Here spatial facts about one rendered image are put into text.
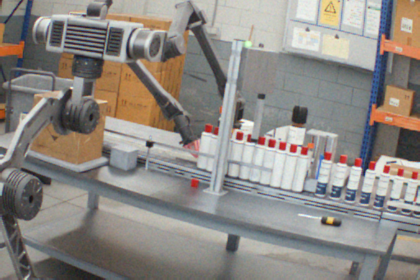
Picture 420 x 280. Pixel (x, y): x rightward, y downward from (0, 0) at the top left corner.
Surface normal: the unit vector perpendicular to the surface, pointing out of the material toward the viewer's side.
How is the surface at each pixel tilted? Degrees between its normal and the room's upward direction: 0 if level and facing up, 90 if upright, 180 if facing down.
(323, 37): 90
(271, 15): 90
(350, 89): 90
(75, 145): 90
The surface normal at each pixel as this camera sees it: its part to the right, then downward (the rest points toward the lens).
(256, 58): 0.53, 0.23
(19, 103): -0.05, 0.22
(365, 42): -0.36, 0.11
